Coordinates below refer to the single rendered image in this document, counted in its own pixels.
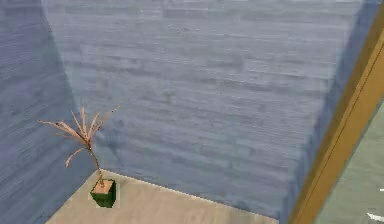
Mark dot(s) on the brown wooden door frame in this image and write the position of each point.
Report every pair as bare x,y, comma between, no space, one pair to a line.
346,133

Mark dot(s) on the dry plant in green pot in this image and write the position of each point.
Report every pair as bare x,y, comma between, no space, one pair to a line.
104,196

